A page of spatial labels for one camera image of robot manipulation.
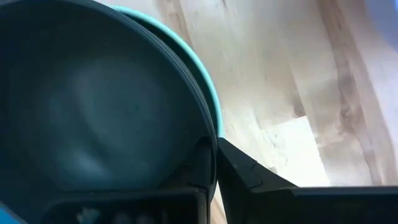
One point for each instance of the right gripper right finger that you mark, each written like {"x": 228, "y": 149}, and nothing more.
{"x": 280, "y": 205}

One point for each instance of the mint green bowl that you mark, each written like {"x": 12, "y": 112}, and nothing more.
{"x": 207, "y": 90}

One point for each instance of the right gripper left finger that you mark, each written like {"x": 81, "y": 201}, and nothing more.
{"x": 186, "y": 205}

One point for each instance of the black bowl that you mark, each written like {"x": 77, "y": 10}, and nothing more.
{"x": 93, "y": 109}

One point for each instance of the blue bowl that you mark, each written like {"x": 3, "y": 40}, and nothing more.
{"x": 7, "y": 216}

